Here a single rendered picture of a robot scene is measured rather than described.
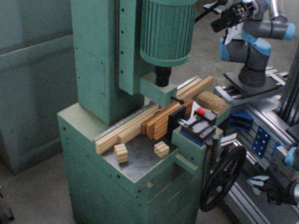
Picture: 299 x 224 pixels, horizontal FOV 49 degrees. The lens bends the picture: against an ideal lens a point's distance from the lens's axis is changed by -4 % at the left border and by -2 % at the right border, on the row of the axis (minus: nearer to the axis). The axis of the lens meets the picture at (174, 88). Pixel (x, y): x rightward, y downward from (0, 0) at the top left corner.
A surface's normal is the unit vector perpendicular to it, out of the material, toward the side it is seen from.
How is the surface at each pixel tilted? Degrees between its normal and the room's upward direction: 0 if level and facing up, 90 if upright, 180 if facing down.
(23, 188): 0
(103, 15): 90
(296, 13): 90
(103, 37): 90
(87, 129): 0
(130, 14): 90
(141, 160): 0
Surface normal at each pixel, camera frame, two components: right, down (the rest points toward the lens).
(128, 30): -0.64, 0.40
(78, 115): 0.10, -0.81
